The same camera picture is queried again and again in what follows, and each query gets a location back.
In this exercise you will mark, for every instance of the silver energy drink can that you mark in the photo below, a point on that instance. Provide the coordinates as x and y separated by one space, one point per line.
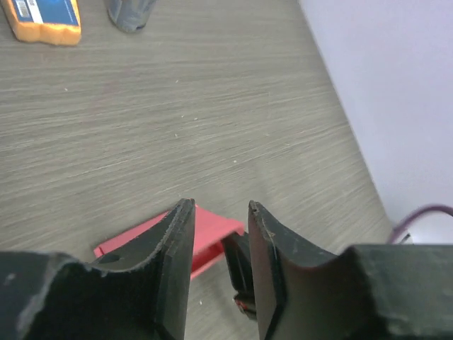
129 16

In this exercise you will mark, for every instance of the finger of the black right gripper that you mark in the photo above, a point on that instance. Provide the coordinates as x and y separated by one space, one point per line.
238 258

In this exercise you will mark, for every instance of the pink paper box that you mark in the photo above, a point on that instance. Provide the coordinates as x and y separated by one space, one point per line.
210 230

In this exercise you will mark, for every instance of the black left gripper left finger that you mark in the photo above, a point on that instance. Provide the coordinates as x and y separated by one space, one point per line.
138 291

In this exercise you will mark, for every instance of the orange sponge blue label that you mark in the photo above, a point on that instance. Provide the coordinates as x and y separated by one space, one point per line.
55 22

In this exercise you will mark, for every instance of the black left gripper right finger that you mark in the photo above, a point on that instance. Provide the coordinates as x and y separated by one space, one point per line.
369 291

